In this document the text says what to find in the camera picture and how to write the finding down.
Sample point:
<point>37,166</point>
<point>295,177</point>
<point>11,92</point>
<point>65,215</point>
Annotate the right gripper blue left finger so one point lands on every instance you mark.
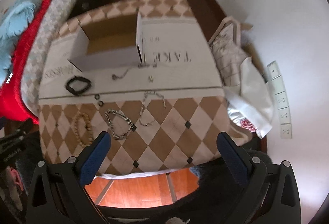
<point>91,158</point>

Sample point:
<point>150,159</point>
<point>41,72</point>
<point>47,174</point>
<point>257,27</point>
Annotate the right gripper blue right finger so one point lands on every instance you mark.
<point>235,158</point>

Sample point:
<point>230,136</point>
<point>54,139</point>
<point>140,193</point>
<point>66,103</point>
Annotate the black wrist band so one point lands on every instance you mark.
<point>78,85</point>

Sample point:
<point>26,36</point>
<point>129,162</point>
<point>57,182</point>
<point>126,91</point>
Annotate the crumpled white cloth pile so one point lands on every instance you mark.
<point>250,105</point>

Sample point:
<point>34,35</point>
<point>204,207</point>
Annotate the checkered printed table cloth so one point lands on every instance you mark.
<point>162,115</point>

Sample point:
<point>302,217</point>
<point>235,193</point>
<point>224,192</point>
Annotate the red blanket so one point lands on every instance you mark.
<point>12,106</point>

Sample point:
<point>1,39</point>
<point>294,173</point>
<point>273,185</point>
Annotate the white cardboard box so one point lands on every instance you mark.
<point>110,43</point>

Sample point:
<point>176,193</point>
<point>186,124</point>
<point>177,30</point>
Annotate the checkered bed mattress cover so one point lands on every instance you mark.
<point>56,14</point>

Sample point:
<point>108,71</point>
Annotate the light blue duvet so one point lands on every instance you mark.
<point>13,23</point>

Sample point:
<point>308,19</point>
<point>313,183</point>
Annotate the white wall socket strip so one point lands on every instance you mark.
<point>281,100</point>

